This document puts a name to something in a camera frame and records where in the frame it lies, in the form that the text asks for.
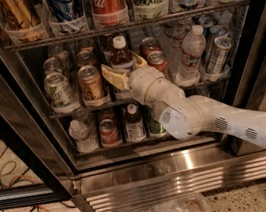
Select yellow can top shelf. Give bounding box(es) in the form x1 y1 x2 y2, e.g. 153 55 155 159
0 0 41 43

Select silver slim can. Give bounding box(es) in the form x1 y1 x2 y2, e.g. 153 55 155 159
206 36 233 75
205 24 228 61

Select tea bottle bottom shelf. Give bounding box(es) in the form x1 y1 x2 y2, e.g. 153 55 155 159
124 103 146 143

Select clear water bottle middle shelf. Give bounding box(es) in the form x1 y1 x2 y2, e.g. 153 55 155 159
178 24 206 86

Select clear water bottle bottom shelf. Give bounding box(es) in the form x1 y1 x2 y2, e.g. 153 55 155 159
68 120 98 154

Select middle white green can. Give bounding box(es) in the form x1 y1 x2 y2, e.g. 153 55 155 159
43 56 67 75

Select clear water bottle shelf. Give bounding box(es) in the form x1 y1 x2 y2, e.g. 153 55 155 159
178 24 206 86
68 120 98 154

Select front white green can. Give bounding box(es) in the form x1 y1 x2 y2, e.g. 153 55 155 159
44 72 79 114

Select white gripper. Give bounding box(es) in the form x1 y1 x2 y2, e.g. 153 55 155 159
99 47 170 111

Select front red cola can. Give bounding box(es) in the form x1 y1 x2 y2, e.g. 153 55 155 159
147 50 168 77

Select gold can shelf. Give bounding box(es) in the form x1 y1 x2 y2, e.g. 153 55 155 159
78 65 106 103
76 50 98 67

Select rear red cola can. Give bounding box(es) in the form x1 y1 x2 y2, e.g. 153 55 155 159
139 37 161 59

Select blue white can top shelf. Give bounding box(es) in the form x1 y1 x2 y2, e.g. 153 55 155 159
45 0 84 34

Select front silver slim can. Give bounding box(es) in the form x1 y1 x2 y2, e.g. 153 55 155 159
206 36 233 75

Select front gold can middle shelf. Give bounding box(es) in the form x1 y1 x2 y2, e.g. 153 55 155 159
78 65 106 103

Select green can bottom shelf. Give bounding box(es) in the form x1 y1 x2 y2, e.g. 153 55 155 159
146 108 167 138

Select red cola can bottom shelf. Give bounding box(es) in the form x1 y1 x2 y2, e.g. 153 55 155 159
99 119 121 148

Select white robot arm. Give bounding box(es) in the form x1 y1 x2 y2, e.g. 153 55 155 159
101 57 266 149

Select brown tea bottle blue label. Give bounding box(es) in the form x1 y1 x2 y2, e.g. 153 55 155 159
109 35 136 71

